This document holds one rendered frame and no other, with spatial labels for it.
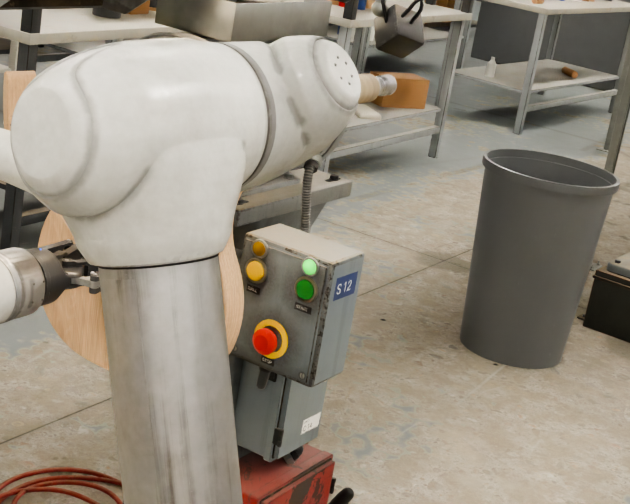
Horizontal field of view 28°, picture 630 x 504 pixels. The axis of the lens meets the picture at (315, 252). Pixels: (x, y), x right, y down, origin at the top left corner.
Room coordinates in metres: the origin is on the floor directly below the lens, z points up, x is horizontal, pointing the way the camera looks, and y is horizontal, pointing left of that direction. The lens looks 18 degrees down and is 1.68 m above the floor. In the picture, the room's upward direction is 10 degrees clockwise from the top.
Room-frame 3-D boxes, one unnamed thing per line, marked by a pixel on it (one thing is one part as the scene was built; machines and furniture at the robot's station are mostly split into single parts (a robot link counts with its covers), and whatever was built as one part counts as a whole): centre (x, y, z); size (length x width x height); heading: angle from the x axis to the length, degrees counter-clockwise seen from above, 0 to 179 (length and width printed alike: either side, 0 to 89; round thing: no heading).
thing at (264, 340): (1.74, 0.05, 0.98); 0.04 x 0.04 x 0.04; 61
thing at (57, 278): (1.54, 0.34, 1.10); 0.09 x 0.08 x 0.07; 151
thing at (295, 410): (2.04, 0.01, 0.93); 0.15 x 0.10 x 0.55; 151
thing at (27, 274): (1.48, 0.37, 1.10); 0.09 x 0.06 x 0.09; 61
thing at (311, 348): (1.87, 0.01, 0.99); 0.24 x 0.21 x 0.26; 151
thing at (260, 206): (2.12, 0.14, 1.11); 0.36 x 0.24 x 0.04; 151
